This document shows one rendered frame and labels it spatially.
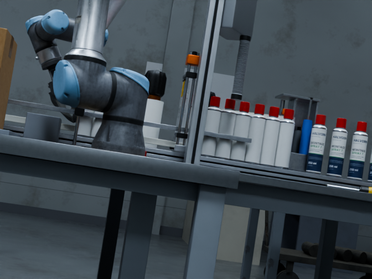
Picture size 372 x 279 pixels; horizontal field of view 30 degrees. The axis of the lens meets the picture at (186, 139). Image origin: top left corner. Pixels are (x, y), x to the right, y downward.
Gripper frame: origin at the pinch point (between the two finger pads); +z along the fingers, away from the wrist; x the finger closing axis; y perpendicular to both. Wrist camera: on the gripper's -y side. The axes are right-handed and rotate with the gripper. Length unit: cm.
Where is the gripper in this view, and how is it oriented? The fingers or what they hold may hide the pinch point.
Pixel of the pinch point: (73, 118)
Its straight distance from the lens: 230.7
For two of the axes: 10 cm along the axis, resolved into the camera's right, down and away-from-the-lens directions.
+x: -9.2, 3.6, -1.4
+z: 3.6, 9.3, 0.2
